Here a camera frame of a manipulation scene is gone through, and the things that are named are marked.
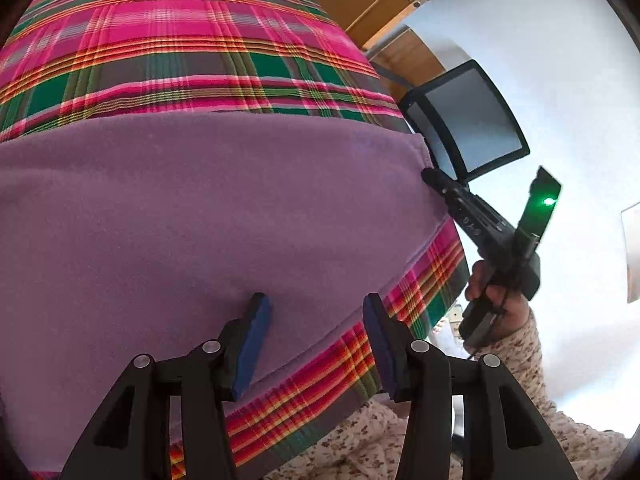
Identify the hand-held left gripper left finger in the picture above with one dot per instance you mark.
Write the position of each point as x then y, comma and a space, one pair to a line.
252, 345

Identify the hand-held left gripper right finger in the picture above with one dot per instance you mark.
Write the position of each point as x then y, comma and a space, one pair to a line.
377, 345

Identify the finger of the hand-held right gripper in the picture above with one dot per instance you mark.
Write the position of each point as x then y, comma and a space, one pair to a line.
442, 185

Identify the purple fleece pants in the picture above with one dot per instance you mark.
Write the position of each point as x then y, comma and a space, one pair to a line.
200, 220

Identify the person's right hand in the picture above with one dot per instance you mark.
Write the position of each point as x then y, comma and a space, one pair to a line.
515, 312

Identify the black mesh office chair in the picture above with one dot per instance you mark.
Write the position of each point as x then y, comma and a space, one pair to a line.
470, 120

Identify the person's patterned fleece clothing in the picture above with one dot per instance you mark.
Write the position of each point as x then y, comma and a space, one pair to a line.
360, 435

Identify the wooden board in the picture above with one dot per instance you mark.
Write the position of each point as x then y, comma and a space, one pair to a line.
410, 55

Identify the pink green plaid cloth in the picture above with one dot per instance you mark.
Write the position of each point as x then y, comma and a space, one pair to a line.
150, 35

